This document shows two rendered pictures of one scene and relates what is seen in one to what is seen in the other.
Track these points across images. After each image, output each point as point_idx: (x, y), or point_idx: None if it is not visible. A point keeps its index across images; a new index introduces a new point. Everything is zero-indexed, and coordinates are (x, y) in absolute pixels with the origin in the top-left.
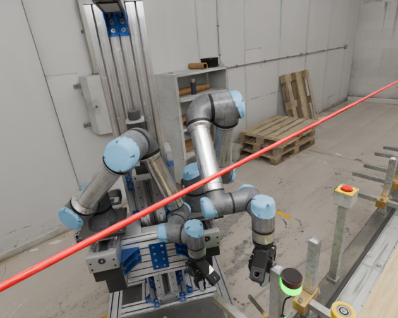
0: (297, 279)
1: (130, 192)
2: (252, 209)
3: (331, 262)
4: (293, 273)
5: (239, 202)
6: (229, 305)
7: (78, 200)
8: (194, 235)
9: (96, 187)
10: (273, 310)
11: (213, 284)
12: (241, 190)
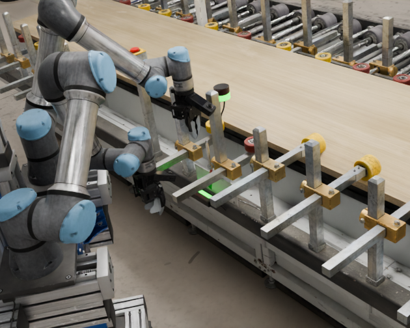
0: (225, 84)
1: None
2: (179, 59)
3: (151, 134)
4: (219, 85)
5: (162, 68)
6: (190, 185)
7: (77, 183)
8: (150, 135)
9: (92, 138)
10: (220, 133)
11: (176, 175)
12: (149, 63)
